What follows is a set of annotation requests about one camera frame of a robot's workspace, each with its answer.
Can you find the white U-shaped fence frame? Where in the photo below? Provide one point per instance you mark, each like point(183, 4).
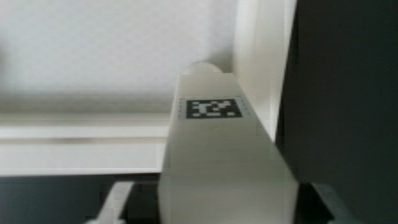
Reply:
point(80, 156)

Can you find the white desk tabletop tray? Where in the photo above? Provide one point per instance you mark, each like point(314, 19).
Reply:
point(94, 52)

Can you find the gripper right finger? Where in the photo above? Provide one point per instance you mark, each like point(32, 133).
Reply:
point(334, 204)

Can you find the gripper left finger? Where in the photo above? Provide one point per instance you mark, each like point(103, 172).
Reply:
point(110, 211)

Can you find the white leg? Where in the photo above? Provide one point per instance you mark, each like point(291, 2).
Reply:
point(225, 182)

